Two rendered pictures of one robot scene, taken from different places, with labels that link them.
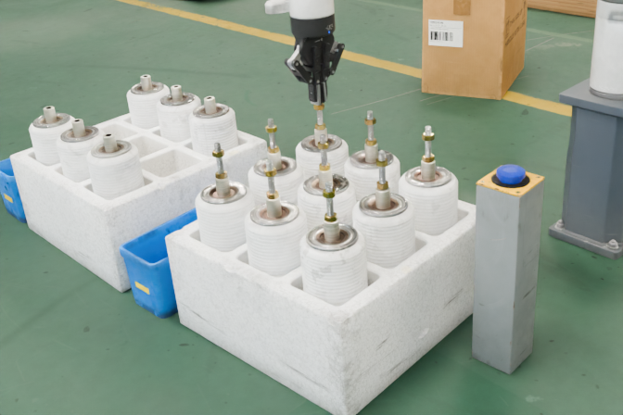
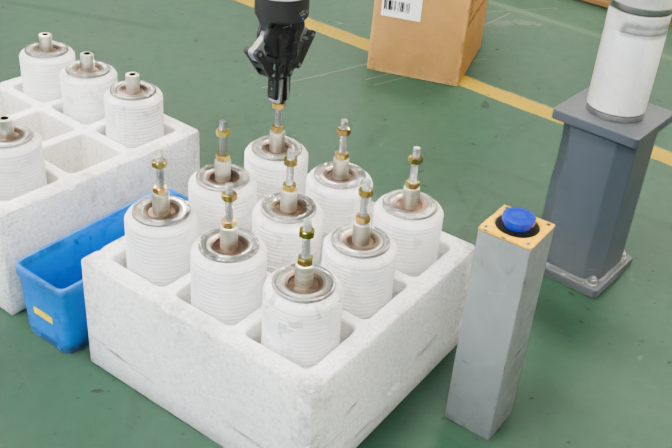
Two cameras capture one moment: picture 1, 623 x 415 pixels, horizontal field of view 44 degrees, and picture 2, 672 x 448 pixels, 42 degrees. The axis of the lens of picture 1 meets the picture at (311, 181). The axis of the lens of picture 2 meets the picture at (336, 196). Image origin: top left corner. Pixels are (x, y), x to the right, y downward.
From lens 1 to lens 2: 0.18 m
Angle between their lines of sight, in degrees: 11
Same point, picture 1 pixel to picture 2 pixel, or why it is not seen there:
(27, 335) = not seen: outside the picture
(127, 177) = (27, 173)
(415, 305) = (389, 360)
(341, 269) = (315, 324)
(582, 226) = (560, 257)
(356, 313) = (330, 379)
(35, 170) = not seen: outside the picture
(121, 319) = (14, 352)
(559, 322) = (538, 375)
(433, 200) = (416, 235)
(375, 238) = (350, 282)
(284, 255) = (239, 297)
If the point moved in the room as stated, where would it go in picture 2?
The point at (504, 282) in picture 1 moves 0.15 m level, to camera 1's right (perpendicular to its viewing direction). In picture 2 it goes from (497, 341) to (609, 335)
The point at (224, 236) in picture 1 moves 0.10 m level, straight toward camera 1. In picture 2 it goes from (160, 266) to (170, 314)
